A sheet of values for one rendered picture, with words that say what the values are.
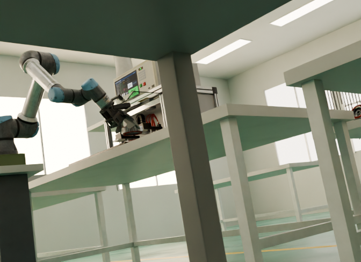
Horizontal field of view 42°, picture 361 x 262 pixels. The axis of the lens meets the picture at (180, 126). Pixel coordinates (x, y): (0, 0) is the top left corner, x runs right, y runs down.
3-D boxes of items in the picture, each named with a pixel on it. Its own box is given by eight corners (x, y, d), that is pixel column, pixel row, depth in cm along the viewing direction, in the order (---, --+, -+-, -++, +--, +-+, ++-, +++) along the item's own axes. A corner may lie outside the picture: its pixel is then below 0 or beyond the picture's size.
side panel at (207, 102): (194, 143, 276) (185, 91, 282) (191, 144, 278) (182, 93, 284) (226, 142, 295) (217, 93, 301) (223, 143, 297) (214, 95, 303)
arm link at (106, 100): (100, 95, 241) (109, 91, 235) (106, 102, 242) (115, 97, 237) (92, 104, 236) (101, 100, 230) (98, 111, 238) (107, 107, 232)
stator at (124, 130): (129, 131, 236) (129, 124, 237) (117, 136, 245) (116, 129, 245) (147, 131, 244) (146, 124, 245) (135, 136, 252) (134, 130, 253)
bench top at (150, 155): (228, 115, 186) (226, 103, 187) (14, 194, 345) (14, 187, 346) (355, 119, 253) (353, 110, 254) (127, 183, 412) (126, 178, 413)
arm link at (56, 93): (13, 43, 249) (59, 88, 222) (31, 46, 258) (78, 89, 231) (7, 63, 253) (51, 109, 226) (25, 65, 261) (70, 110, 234)
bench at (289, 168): (302, 227, 527) (289, 162, 541) (182, 241, 679) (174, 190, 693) (343, 218, 586) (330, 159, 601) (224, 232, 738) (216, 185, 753)
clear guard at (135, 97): (126, 100, 256) (124, 90, 258) (103, 112, 274) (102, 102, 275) (171, 102, 278) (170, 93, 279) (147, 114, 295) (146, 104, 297)
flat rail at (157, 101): (163, 100, 272) (161, 95, 273) (106, 126, 317) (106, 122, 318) (164, 100, 273) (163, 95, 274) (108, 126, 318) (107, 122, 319)
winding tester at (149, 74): (156, 88, 282) (151, 56, 286) (117, 108, 314) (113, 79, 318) (202, 92, 308) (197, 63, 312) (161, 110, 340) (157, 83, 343)
